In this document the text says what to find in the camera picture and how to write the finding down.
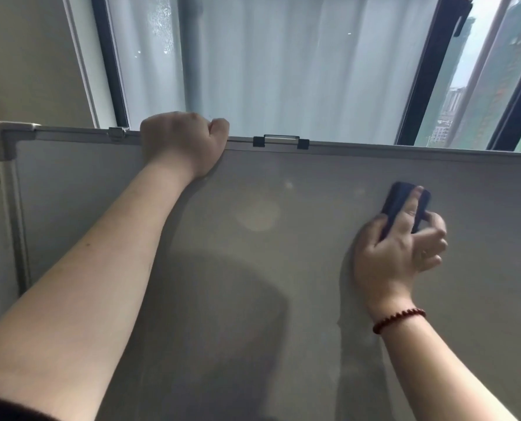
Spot red bead bracelet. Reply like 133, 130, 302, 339
372, 307, 427, 335

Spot person's left forearm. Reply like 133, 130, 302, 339
0, 160, 198, 421

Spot person's right hand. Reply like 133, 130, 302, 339
353, 186, 449, 319

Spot white sheer curtain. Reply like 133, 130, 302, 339
106, 0, 442, 145

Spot white outdoor railing bar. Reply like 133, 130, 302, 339
444, 0, 521, 147

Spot black board hanger bracket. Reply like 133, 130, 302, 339
252, 134, 310, 150

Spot person's right forearm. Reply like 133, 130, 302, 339
375, 312, 520, 421

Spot black sleeve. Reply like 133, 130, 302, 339
0, 391, 61, 421

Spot distant high-rise buildings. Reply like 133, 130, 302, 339
427, 0, 521, 153

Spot black window frame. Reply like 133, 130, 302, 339
90, 0, 521, 152

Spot person's left hand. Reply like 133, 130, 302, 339
140, 111, 230, 180

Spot dark blue whiteboard eraser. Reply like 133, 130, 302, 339
379, 181, 432, 242

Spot silver framed whiteboard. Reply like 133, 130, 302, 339
0, 121, 521, 421

